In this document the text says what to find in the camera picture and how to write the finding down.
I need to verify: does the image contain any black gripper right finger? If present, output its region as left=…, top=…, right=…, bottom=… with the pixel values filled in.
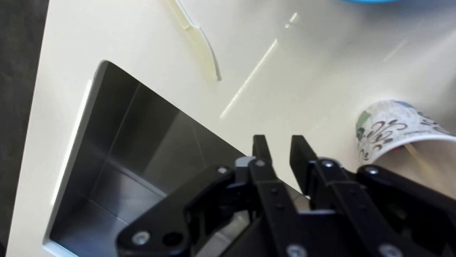
left=289, top=134, right=456, bottom=257

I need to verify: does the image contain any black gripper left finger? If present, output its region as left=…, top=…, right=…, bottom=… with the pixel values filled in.
left=115, top=134, right=307, bottom=257

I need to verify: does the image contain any white plastic knife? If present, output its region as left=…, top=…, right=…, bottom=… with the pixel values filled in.
left=165, top=0, right=223, bottom=83

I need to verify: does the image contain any patterned paper cup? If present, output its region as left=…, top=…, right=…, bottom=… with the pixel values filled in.
left=354, top=98, right=456, bottom=165

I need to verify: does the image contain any stainless steel sink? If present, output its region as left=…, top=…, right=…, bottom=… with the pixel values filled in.
left=43, top=60, right=304, bottom=257

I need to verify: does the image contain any blue plastic bowl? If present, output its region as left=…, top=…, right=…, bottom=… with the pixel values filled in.
left=338, top=0, right=404, bottom=6

